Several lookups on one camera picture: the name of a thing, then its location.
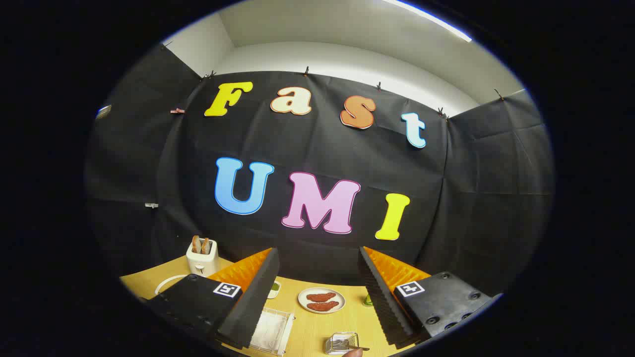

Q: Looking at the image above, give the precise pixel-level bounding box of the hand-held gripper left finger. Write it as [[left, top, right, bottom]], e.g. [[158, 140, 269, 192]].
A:
[[141, 247, 280, 350]]

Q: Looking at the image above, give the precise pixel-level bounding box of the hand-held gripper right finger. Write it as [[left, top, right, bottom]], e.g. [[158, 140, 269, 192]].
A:
[[357, 246, 503, 349]]

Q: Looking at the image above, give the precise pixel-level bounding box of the white wire dish rack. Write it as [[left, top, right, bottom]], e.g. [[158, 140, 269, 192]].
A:
[[155, 274, 294, 357]]

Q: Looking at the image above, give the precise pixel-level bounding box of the metal wire basket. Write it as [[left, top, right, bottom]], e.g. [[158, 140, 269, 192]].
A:
[[325, 332, 360, 356]]

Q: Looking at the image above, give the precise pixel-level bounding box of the white plate with meat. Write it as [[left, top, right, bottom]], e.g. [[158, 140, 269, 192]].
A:
[[298, 288, 346, 314]]

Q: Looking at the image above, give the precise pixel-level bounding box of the white toaster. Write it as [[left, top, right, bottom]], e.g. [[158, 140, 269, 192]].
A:
[[186, 239, 219, 277]]

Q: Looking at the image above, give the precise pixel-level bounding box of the black backdrop cloth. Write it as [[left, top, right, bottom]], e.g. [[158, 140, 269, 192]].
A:
[[84, 42, 555, 298]]

